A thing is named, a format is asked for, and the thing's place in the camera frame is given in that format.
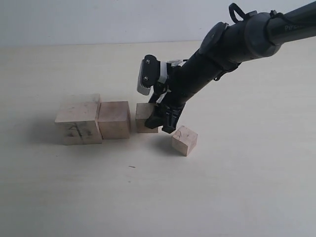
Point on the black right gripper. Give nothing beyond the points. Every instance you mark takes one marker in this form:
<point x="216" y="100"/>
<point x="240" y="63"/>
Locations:
<point x="175" y="86"/>

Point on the smallest wooden cube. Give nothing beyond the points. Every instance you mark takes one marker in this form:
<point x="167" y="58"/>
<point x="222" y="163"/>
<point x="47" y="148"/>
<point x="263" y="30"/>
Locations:
<point x="184" y="140"/>

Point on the second largest wooden cube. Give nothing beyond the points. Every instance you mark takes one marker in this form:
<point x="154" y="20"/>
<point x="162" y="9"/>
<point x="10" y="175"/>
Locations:
<point x="114" y="120"/>

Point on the largest wooden cube marked 4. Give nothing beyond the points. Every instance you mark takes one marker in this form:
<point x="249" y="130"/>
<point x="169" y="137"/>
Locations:
<point x="77" y="119"/>

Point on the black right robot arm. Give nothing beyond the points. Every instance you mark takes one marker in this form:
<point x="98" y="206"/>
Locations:
<point x="252" y="36"/>

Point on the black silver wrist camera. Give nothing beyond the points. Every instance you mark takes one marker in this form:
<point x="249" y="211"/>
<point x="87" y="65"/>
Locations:
<point x="148" y="74"/>

